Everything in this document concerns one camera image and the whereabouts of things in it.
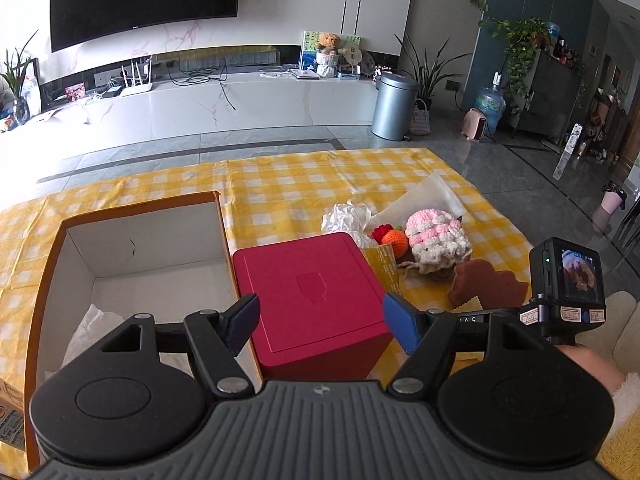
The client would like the pink space heater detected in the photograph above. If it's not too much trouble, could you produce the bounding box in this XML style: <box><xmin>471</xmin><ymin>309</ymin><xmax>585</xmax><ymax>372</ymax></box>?
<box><xmin>462</xmin><ymin>107</ymin><xmax>488</xmax><ymax>141</ymax></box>

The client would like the silver trash can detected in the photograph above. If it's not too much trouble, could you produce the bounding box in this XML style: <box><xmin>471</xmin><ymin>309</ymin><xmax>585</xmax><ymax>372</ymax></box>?
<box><xmin>371</xmin><ymin>72</ymin><xmax>420</xmax><ymax>141</ymax></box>

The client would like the green trailing plant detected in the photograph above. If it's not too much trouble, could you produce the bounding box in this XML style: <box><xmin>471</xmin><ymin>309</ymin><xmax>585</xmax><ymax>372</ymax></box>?
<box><xmin>480</xmin><ymin>17</ymin><xmax>553</xmax><ymax>111</ymax></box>

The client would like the red square box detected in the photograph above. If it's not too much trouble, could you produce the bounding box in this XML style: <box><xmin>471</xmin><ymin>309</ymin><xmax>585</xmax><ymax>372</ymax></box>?
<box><xmin>231</xmin><ymin>232</ymin><xmax>393</xmax><ymax>381</ymax></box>

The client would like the white router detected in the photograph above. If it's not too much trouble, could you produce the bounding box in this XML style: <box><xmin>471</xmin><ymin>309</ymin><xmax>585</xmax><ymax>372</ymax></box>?
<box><xmin>120</xmin><ymin>59</ymin><xmax>155</xmax><ymax>97</ymax></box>

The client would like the yellow checkered tablecloth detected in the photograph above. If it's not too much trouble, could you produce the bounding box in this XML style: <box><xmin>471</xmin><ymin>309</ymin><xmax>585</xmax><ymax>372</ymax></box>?
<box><xmin>0</xmin><ymin>147</ymin><xmax>536</xmax><ymax>461</ymax></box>

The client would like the long leaf potted plant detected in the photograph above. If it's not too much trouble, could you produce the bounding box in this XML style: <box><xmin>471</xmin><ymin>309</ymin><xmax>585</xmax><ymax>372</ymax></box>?
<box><xmin>395</xmin><ymin>32</ymin><xmax>473</xmax><ymax>111</ymax></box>

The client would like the brown plush toy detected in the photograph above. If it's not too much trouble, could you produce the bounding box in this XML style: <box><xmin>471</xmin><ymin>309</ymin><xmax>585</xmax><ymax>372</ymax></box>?
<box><xmin>446</xmin><ymin>259</ymin><xmax>530</xmax><ymax>313</ymax></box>

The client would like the brown teddy bear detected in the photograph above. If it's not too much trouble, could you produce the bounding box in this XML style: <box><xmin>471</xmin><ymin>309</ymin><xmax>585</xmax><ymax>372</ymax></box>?
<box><xmin>314</xmin><ymin>32</ymin><xmax>346</xmax><ymax>78</ymax></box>

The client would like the plant in glass vase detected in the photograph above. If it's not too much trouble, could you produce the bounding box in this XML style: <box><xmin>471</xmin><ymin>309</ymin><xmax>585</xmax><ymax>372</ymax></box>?
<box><xmin>2</xmin><ymin>30</ymin><xmax>40</xmax><ymax>125</ymax></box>

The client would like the woven basket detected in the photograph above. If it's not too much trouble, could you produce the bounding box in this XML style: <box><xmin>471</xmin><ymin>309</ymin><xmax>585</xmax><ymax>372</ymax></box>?
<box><xmin>410</xmin><ymin>99</ymin><xmax>432</xmax><ymax>136</ymax></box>

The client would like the orange crochet fruit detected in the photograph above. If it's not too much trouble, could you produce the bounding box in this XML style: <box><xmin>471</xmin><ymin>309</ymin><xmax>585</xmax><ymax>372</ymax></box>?
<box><xmin>382</xmin><ymin>228</ymin><xmax>408</xmax><ymax>259</ymax></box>

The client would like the beige cushion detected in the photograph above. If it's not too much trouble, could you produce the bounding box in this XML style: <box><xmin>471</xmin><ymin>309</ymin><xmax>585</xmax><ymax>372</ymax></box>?
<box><xmin>602</xmin><ymin>290</ymin><xmax>640</xmax><ymax>373</ymax></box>

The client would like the black cable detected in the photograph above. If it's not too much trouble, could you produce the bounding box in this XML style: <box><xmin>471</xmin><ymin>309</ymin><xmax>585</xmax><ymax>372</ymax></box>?
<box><xmin>167</xmin><ymin>57</ymin><xmax>237</xmax><ymax>112</ymax></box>

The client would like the white marble tv cabinet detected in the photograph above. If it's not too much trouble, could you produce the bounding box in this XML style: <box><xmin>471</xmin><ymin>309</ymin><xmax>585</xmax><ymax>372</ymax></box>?
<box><xmin>0</xmin><ymin>67</ymin><xmax>381</xmax><ymax>133</ymax></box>

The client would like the orange cardboard box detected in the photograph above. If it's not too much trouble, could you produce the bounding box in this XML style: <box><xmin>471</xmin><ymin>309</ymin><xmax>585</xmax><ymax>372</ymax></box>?
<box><xmin>25</xmin><ymin>190</ymin><xmax>266</xmax><ymax>466</ymax></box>

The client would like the blue water bottle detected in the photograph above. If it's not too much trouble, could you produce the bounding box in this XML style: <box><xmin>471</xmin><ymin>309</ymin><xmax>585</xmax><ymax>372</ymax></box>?
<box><xmin>475</xmin><ymin>72</ymin><xmax>507</xmax><ymax>133</ymax></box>

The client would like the dark metal cabinet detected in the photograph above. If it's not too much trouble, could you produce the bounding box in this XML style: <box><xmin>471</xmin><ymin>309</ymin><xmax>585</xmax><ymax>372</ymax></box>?
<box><xmin>510</xmin><ymin>50</ymin><xmax>586</xmax><ymax>146</ymax></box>

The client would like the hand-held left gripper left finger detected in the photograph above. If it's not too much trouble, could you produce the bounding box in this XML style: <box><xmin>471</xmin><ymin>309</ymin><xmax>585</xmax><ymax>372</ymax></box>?
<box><xmin>97</xmin><ymin>292</ymin><xmax>262</xmax><ymax>397</ymax></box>

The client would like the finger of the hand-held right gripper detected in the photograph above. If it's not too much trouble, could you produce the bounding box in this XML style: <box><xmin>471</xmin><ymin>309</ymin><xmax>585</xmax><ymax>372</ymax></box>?
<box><xmin>451</xmin><ymin>309</ymin><xmax>491</xmax><ymax>327</ymax></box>

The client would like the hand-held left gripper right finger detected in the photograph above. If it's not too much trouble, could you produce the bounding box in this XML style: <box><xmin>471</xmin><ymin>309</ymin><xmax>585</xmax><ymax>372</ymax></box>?
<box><xmin>382</xmin><ymin>291</ymin><xmax>553</xmax><ymax>397</ymax></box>

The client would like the pink pot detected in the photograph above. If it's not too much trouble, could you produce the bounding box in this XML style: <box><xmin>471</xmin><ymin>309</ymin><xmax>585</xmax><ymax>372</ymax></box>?
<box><xmin>599</xmin><ymin>182</ymin><xmax>627</xmax><ymax>232</ymax></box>

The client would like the yellow clear packet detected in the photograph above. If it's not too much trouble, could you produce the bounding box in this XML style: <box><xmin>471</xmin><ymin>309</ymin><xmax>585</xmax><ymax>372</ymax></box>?
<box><xmin>361</xmin><ymin>244</ymin><xmax>403</xmax><ymax>293</ymax></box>

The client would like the white plastic wrapped bundle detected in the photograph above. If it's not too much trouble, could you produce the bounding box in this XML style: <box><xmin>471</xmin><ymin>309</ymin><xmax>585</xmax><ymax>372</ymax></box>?
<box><xmin>321</xmin><ymin>199</ymin><xmax>376</xmax><ymax>251</ymax></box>

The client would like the long white box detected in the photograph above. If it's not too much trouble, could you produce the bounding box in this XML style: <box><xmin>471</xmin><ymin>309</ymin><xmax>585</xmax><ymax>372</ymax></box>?
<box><xmin>554</xmin><ymin>124</ymin><xmax>586</xmax><ymax>182</ymax></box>

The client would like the dark wooden shelf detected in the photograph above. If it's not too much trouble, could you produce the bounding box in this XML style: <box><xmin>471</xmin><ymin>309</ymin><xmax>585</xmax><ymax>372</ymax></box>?
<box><xmin>585</xmin><ymin>50</ymin><xmax>640</xmax><ymax>171</ymax></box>

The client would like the pink white crochet hat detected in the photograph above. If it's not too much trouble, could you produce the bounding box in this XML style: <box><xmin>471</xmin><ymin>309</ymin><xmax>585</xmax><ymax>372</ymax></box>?
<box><xmin>404</xmin><ymin>206</ymin><xmax>473</xmax><ymax>275</ymax></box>

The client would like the person's right hand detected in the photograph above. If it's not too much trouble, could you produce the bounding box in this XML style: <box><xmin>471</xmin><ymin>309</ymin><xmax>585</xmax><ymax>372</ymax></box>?
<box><xmin>555</xmin><ymin>344</ymin><xmax>626</xmax><ymax>396</ymax></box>

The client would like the white tissue paper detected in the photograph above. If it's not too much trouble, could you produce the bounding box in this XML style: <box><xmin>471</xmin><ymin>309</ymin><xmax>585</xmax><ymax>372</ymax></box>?
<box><xmin>62</xmin><ymin>304</ymin><xmax>126</xmax><ymax>372</ymax></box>

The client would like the printed paper packet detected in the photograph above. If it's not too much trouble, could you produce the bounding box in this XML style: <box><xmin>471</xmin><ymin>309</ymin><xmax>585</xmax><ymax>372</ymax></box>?
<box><xmin>0</xmin><ymin>377</ymin><xmax>26</xmax><ymax>453</ymax></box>

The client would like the white bubble wrap bag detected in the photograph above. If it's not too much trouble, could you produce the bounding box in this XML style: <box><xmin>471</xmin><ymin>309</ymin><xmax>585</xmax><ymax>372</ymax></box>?
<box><xmin>370</xmin><ymin>170</ymin><xmax>466</xmax><ymax>226</ymax></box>

